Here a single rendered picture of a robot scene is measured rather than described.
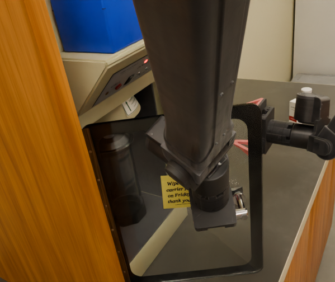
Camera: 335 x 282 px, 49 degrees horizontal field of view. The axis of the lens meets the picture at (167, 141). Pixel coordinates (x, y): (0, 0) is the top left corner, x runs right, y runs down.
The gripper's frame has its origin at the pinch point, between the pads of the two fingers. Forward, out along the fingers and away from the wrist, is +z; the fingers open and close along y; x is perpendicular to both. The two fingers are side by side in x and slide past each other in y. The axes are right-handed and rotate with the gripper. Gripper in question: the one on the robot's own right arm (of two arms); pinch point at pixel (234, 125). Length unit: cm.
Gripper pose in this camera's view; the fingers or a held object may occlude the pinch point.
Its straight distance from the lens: 94.9
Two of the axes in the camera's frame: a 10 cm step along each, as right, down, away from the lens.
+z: -8.5, -1.7, 5.0
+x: -5.1, 4.8, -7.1
